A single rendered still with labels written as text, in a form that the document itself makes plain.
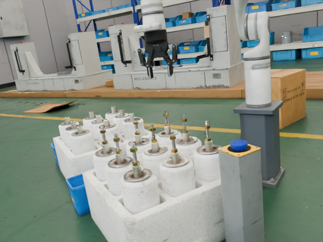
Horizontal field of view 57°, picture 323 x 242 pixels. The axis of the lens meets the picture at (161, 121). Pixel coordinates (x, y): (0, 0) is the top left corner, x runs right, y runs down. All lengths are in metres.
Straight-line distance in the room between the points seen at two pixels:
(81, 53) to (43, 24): 4.24
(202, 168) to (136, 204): 0.23
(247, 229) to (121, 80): 2.89
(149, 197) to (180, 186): 0.10
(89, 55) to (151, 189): 3.42
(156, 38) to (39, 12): 7.24
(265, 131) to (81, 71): 3.20
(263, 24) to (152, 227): 0.74
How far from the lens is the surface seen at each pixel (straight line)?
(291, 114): 1.93
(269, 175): 1.21
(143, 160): 0.92
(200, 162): 0.87
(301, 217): 1.06
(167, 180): 0.82
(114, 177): 0.87
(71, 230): 1.12
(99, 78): 4.16
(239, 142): 0.72
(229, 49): 2.83
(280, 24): 9.14
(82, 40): 4.04
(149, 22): 1.00
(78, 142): 1.25
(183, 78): 3.00
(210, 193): 0.84
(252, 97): 1.14
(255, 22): 1.11
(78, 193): 1.13
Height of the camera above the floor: 0.58
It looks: 15 degrees down
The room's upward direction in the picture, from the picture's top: 8 degrees counter-clockwise
